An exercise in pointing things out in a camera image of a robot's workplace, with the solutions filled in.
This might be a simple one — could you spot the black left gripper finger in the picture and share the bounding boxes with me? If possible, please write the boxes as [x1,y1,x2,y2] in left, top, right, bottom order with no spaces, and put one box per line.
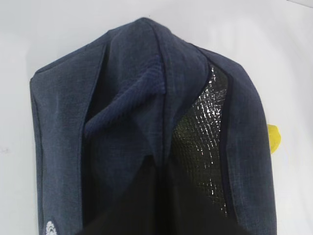
[82,161,245,235]

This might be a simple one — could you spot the yellow lemon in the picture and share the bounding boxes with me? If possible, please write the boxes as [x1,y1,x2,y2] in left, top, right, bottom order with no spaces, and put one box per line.
[267,124,281,154]

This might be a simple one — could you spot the dark blue lunch bag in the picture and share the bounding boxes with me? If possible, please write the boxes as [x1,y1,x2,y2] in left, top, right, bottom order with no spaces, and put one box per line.
[30,18,277,235]

